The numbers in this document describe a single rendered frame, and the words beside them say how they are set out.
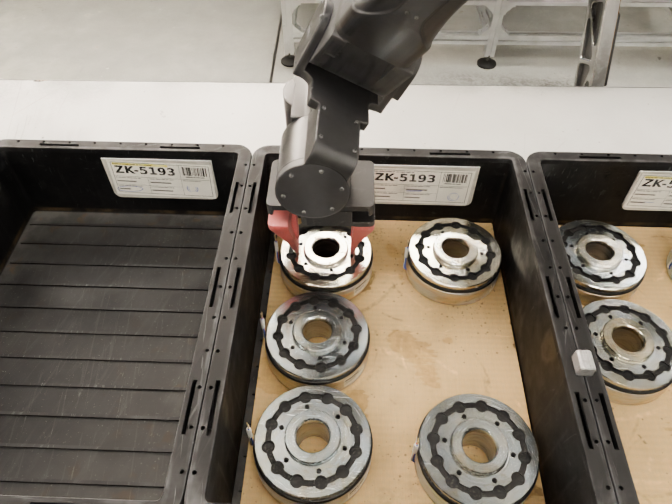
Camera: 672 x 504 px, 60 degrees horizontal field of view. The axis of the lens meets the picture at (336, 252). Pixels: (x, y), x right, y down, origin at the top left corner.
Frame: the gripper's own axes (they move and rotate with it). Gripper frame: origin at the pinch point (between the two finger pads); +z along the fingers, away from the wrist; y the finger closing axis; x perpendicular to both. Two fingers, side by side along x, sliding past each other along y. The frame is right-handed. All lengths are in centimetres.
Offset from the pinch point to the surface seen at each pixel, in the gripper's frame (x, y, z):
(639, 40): 178, 116, 78
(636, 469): -22.1, 28.6, 4.4
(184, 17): 214, -78, 88
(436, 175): 7.7, 12.4, -3.1
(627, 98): 53, 54, 18
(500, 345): -9.7, 18.4, 4.3
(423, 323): -7.3, 10.7, 4.2
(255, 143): 37.7, -14.4, 17.2
